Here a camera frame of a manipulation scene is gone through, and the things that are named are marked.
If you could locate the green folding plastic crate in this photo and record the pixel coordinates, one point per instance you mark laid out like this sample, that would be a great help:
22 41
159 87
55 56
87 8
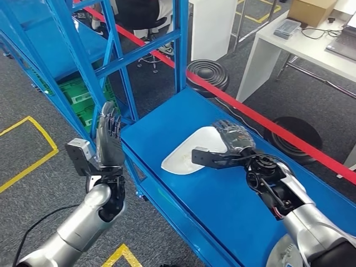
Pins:
78 99

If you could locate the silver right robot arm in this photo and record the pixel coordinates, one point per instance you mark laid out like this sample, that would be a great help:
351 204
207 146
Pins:
311 228

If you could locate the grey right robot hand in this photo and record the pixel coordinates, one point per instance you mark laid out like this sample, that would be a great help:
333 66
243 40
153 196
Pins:
236 138

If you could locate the red barrier tape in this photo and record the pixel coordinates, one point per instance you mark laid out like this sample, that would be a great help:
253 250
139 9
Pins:
277 129

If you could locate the person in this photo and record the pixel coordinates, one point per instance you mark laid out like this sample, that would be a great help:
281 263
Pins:
139 13

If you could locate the brown cardboard box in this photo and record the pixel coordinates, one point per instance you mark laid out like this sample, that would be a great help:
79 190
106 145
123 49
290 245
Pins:
311 11

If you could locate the blue metal shelf rack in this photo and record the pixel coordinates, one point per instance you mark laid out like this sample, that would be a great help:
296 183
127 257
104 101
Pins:
194 206
55 44

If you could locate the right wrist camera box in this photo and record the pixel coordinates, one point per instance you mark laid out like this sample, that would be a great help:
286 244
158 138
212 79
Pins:
211 157

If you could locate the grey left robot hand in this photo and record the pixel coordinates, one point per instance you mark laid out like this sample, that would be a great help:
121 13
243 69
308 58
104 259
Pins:
109 143

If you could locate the white table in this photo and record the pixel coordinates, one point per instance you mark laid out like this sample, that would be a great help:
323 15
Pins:
305 48

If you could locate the white curved plastic part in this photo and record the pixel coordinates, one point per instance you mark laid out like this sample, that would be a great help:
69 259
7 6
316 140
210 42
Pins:
188 147

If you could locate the yellow floor tape square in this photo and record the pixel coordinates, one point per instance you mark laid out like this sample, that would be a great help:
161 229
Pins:
130 257
44 136

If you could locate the white cabinet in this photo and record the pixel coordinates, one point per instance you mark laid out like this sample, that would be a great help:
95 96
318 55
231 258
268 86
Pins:
214 25

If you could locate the silver wheel cover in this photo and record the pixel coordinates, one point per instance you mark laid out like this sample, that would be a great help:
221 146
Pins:
283 254

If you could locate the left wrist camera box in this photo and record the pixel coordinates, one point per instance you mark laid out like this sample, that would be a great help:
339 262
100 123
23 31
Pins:
78 158

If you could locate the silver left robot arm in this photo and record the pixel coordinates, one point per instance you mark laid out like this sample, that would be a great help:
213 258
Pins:
83 225

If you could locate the grey laptop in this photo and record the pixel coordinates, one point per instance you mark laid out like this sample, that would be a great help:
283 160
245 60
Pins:
343 38

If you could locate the grey handheld device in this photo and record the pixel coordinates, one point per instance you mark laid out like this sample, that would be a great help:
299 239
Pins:
287 28

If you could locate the black swivel stool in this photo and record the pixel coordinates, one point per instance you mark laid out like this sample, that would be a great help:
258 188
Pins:
152 59

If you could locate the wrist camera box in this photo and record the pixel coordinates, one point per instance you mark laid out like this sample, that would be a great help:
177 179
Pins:
211 157
78 158

